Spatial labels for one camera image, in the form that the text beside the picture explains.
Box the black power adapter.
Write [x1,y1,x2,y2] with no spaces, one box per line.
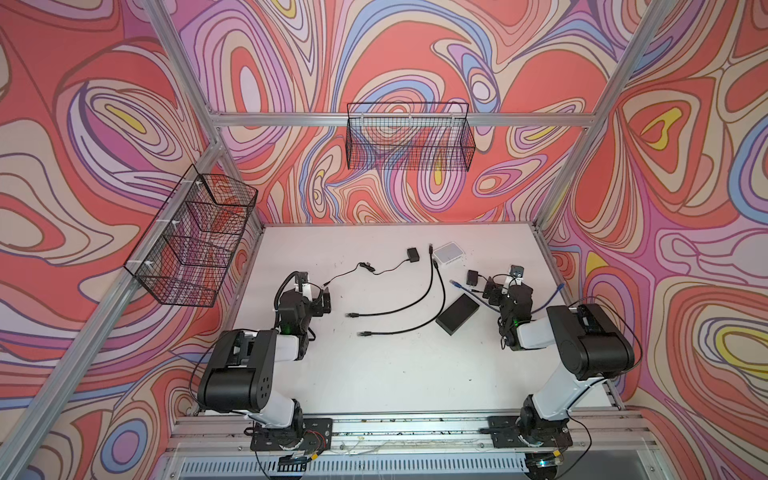
[322,247,421,287]
[466,270,487,295]

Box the black network switch box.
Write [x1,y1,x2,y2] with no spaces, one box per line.
[436,294,479,335]

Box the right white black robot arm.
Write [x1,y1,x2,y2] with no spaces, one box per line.
[483,280,635,448]

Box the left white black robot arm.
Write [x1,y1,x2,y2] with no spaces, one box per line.
[197,271,332,437]

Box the upper black ethernet cable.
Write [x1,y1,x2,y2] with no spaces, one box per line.
[346,244,436,319]

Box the black ethernet cable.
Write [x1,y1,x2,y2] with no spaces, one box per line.
[346,244,436,319]
[357,257,448,337]

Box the lower black ethernet cable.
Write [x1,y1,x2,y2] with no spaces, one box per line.
[357,257,448,337]

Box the small white network switch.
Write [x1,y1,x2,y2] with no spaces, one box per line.
[433,242,465,266]

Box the left wire mesh basket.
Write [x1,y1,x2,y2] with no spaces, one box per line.
[123,165,258,308]

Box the wire mesh basket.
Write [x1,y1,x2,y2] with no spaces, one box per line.
[345,100,476,172]
[123,165,258,308]

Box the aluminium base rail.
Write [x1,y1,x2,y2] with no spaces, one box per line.
[156,410,673,479]

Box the back wire mesh basket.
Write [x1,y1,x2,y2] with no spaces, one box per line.
[345,100,476,172]

